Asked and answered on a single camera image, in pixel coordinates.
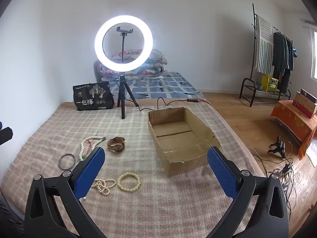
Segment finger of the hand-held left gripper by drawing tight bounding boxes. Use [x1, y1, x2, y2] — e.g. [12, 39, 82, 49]
[0, 127, 13, 146]

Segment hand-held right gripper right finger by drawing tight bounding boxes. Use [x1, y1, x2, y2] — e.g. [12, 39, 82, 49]
[207, 146, 290, 238]

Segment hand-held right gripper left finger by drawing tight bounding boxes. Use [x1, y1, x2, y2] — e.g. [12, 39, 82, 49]
[24, 147, 107, 238]

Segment pearl necklace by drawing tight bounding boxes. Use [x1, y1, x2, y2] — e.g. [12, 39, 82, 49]
[92, 178, 116, 196]

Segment white bead necklace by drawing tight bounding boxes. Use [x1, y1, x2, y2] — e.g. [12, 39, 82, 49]
[79, 136, 106, 161]

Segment cream bead bracelet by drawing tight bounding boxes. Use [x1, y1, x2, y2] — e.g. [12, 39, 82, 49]
[117, 173, 141, 192]

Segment grey bangle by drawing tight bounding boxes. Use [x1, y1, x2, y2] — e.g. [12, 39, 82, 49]
[58, 154, 76, 169]

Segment gold wristwatch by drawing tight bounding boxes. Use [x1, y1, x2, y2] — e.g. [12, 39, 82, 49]
[107, 136, 125, 152]

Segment cardboard box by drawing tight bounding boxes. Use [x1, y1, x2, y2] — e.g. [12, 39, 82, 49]
[148, 107, 221, 177]

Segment pink plaid blanket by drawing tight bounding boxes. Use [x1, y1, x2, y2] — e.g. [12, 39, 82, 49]
[0, 101, 265, 238]

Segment small black floor tripod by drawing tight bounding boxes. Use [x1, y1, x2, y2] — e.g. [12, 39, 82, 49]
[267, 136, 287, 159]

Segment black printed bag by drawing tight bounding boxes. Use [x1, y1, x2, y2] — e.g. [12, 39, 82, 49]
[73, 81, 115, 111]

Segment orange cloth covered table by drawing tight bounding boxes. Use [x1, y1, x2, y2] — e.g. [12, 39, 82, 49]
[269, 100, 317, 160]

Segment yellow box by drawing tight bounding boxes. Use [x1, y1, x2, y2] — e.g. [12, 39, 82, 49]
[262, 74, 279, 94]

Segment blue checkered bed sheet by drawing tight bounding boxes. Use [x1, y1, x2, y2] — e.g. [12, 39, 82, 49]
[109, 72, 206, 103]

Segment brown flat box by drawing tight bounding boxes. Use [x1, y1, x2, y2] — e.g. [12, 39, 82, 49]
[295, 92, 317, 119]

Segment dark flat box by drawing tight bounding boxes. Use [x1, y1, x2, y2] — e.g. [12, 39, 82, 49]
[300, 88, 317, 105]

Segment black clothes rack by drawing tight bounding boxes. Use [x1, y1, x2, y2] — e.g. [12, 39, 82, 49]
[239, 4, 294, 107]

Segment dark hanging clothes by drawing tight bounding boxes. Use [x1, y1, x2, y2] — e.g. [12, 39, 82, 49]
[272, 32, 294, 93]

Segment striped hanging cloth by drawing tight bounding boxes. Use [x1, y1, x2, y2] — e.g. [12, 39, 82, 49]
[255, 15, 275, 74]

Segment black phone holder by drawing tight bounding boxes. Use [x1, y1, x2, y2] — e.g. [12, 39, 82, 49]
[116, 26, 134, 62]

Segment window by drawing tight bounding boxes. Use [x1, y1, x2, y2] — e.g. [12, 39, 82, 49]
[309, 28, 317, 81]

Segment tangle of floor cables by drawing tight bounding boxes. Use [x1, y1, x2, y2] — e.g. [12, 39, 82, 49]
[248, 141, 301, 210]

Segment black ring light cable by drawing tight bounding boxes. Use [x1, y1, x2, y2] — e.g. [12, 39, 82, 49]
[137, 97, 212, 112]

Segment white ring light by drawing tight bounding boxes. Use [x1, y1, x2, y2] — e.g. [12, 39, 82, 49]
[95, 15, 153, 73]

